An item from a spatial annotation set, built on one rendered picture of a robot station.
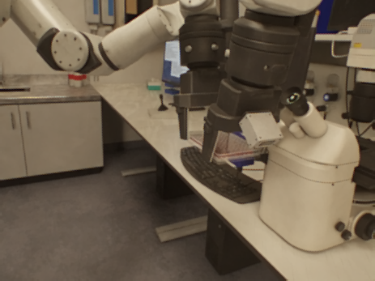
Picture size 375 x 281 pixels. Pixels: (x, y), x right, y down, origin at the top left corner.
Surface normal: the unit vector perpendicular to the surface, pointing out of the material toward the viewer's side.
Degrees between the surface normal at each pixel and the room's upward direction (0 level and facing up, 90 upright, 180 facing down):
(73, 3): 90
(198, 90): 78
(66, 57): 84
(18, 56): 90
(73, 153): 90
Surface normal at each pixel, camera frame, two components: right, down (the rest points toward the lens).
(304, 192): -0.66, 0.21
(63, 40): -0.22, 0.18
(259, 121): 0.33, -0.52
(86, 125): 0.44, 0.29
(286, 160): -0.90, 0.09
